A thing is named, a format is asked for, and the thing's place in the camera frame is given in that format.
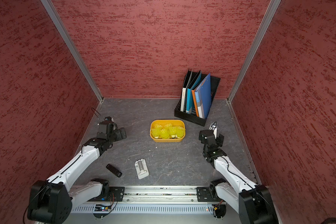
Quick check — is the yellow shuttlecock top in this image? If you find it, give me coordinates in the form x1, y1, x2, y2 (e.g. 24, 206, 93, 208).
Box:
151, 124, 162, 139

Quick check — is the yellow shuttlecock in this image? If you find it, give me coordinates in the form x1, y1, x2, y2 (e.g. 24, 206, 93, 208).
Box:
151, 124, 162, 139
169, 126, 177, 139
160, 127, 170, 139
176, 126, 185, 139

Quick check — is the yellow plastic storage box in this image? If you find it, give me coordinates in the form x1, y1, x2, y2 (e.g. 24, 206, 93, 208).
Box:
150, 119, 186, 143

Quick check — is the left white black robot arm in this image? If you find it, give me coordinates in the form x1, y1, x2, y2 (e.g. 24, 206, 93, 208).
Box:
23, 128, 127, 224

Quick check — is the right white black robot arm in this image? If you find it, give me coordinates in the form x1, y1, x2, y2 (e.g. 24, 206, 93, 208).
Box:
199, 130, 279, 224

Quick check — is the white phone stand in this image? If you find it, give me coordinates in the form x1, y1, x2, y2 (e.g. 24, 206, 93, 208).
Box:
134, 159, 149, 180

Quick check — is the teal folder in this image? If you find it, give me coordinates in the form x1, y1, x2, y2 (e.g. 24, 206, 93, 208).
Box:
186, 71, 202, 114

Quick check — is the blue folder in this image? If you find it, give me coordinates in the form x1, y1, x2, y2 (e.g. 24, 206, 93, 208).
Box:
194, 74, 211, 119

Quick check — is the orange folder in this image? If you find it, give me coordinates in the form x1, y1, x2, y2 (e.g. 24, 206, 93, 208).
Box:
192, 84, 202, 118

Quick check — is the black file rack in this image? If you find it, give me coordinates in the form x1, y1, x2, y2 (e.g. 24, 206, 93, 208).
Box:
174, 71, 220, 126

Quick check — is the white folder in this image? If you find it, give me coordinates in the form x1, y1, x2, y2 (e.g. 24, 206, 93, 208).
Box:
180, 70, 192, 112

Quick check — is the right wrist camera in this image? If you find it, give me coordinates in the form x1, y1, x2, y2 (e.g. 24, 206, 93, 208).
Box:
198, 122, 217, 146

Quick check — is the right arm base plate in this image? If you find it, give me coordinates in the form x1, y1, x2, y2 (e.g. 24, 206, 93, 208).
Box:
197, 186, 238, 203

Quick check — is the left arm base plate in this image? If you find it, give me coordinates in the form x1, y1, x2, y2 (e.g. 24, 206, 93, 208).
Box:
89, 187, 125, 203

